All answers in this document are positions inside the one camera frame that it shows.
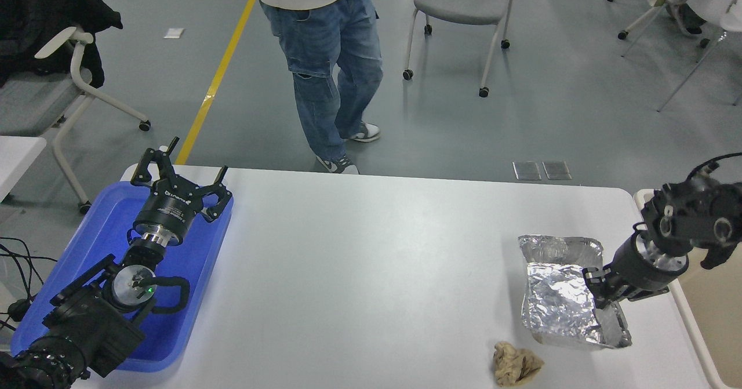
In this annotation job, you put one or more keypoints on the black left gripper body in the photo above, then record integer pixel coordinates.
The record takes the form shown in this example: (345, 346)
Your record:
(168, 212)

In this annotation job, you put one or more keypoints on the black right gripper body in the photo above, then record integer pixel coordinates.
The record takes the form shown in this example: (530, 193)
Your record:
(635, 273)

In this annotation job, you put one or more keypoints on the silver foil tray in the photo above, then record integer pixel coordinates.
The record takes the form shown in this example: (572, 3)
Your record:
(556, 302)

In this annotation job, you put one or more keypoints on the silver floor plate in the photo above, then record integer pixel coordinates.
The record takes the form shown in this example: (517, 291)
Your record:
(526, 170)
(556, 170)

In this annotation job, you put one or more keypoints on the blue plastic tray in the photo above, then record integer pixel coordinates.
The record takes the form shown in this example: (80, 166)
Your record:
(197, 261)

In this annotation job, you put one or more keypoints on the large pale bin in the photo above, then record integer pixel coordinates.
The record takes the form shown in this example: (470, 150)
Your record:
(719, 319)

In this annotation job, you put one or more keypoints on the crumpled tan paper ball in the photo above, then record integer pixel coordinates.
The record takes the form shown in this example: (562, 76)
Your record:
(513, 366)

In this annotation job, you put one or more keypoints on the white-framed chair with armrest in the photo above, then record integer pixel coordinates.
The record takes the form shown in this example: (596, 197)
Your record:
(35, 105)

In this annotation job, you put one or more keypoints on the small white side table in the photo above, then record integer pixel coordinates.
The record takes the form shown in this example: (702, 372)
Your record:
(17, 157)

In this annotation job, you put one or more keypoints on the black plug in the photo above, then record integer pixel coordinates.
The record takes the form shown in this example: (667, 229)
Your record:
(18, 309)

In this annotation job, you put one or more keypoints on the person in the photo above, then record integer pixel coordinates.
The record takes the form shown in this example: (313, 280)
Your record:
(684, 18)
(324, 47)

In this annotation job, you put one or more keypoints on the black jacket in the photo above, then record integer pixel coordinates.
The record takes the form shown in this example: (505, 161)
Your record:
(40, 6)

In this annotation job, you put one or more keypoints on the white-legged chair on casters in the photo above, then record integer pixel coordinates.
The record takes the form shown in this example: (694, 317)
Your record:
(640, 22)

